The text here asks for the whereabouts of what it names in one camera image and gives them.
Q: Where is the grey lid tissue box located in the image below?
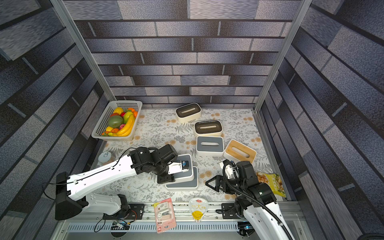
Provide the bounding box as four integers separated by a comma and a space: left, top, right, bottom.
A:
168, 154, 194, 185
196, 136, 225, 157
166, 167, 199, 192

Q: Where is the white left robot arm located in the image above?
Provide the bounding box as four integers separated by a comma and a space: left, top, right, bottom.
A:
55, 145, 190, 221

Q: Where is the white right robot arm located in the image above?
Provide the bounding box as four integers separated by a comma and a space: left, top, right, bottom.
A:
205, 160, 295, 240

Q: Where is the wooden lid tissue box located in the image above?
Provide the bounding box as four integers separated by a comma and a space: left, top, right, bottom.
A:
223, 139, 257, 164

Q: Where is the dark brown lid tissue box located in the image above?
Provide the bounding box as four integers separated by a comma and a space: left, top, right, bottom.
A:
176, 103, 202, 123

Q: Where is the brown lid rounded tissue box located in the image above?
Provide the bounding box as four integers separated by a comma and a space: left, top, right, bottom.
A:
194, 120, 223, 137

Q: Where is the yellow smiley snack cup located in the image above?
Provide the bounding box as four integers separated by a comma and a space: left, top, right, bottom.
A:
189, 198, 209, 223

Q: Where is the yellow toy banana bunch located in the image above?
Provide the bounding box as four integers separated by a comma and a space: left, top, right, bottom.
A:
108, 115, 136, 137

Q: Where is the orange toy fruit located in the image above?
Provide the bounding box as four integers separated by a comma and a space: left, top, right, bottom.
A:
128, 108, 138, 118

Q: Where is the yellow-green toy pear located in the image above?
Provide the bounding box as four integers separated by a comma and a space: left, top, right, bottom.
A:
123, 111, 134, 124

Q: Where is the green toy mango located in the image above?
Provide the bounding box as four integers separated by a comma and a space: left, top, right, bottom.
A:
108, 115, 124, 129

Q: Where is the pink blister pack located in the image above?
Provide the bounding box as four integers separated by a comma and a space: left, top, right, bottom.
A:
154, 198, 177, 234

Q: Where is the yellow toy lemon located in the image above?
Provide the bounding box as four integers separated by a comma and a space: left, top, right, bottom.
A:
113, 108, 124, 115

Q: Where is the white plastic fruit basket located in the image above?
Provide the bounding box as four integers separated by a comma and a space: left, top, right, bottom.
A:
92, 100, 143, 141

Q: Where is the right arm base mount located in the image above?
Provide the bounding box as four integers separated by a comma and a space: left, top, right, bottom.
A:
221, 203, 245, 220

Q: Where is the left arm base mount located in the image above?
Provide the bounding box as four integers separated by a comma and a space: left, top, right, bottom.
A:
102, 203, 145, 221

